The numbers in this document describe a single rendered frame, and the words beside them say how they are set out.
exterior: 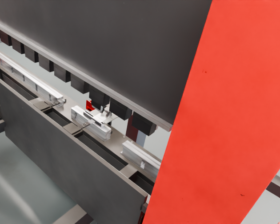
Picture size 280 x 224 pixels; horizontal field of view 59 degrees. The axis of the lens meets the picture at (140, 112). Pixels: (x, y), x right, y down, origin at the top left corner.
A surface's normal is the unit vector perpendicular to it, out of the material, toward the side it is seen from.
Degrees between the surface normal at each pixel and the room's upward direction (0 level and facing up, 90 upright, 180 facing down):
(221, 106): 90
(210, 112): 90
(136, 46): 90
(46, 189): 0
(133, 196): 90
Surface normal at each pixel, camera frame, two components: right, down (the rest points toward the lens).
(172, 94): -0.62, 0.36
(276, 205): 0.17, -0.81
